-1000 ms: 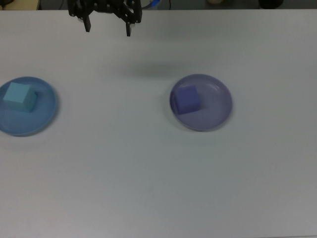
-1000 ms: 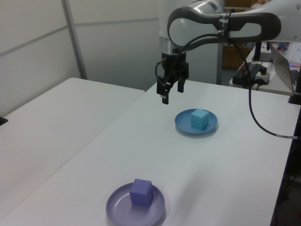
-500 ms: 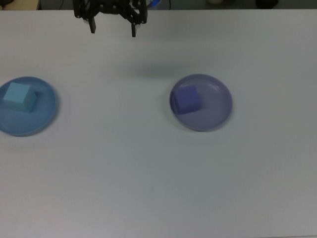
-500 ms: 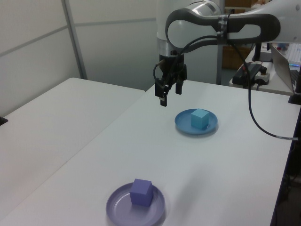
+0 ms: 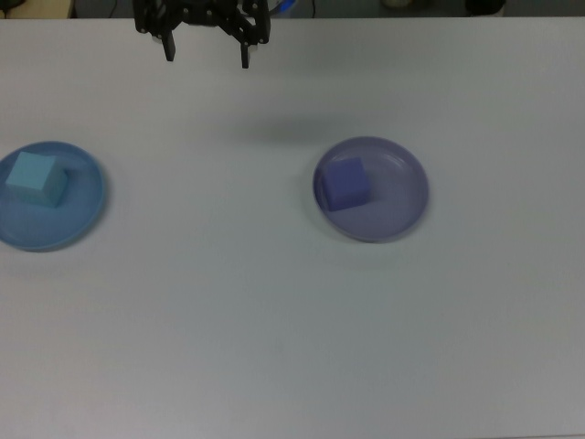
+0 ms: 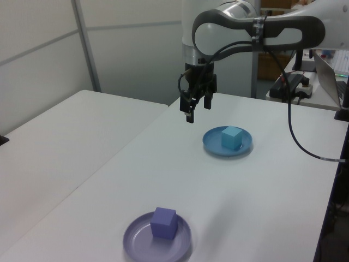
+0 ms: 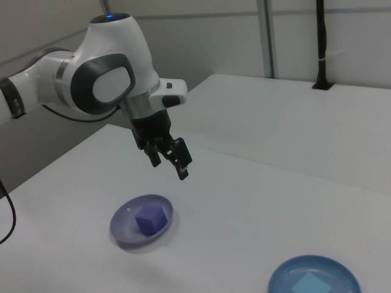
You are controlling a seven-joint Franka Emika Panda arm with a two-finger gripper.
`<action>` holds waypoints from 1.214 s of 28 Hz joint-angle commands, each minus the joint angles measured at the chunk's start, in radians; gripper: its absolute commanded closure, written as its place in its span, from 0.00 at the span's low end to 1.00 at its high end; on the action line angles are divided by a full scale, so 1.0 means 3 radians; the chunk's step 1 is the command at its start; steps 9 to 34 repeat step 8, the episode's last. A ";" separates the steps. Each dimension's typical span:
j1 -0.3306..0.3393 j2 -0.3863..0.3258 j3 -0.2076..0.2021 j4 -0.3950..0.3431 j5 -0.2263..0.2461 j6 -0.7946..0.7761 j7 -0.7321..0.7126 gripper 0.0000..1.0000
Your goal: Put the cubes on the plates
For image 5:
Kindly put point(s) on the light blue cube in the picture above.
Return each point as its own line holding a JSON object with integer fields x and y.
{"x": 34, "y": 176}

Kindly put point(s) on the brown desk edge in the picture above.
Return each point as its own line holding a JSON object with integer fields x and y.
{"x": 32, "y": 8}

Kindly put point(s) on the purple cube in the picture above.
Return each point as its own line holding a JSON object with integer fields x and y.
{"x": 345, "y": 185}

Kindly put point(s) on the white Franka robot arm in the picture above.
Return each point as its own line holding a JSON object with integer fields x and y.
{"x": 285, "y": 5}

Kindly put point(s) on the blue plate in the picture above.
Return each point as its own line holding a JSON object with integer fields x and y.
{"x": 55, "y": 228}

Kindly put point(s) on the purple plate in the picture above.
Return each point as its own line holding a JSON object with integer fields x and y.
{"x": 388, "y": 201}

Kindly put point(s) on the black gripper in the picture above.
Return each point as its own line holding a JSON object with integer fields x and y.
{"x": 201, "y": 11}

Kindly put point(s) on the dark round object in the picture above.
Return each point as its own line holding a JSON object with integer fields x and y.
{"x": 486, "y": 4}

